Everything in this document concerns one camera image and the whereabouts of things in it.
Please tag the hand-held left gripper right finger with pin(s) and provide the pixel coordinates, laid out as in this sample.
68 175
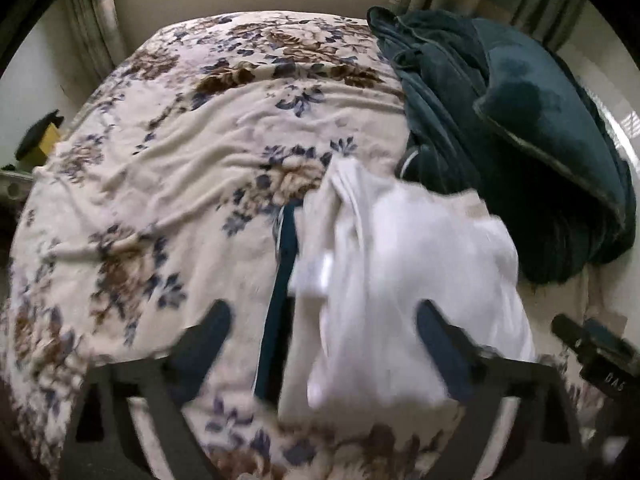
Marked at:
440 342

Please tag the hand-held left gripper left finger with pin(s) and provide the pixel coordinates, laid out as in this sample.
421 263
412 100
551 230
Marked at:
210 332

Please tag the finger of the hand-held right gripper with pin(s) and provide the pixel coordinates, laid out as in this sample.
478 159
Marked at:
570 332

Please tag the white T-shirt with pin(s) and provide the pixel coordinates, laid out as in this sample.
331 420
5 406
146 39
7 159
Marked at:
400 270

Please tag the dark teal garment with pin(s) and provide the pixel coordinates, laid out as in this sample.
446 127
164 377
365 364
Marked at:
280 310

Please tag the floral printed blanket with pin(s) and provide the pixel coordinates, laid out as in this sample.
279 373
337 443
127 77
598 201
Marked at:
150 160

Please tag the dark teal pillow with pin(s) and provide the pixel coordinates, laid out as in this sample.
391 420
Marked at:
550 105

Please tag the dark teal blanket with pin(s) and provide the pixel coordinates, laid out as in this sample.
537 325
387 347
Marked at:
440 110

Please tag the yellow box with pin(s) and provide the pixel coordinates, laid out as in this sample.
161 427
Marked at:
50 141

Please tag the black object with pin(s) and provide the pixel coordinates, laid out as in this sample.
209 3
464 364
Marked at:
34 135

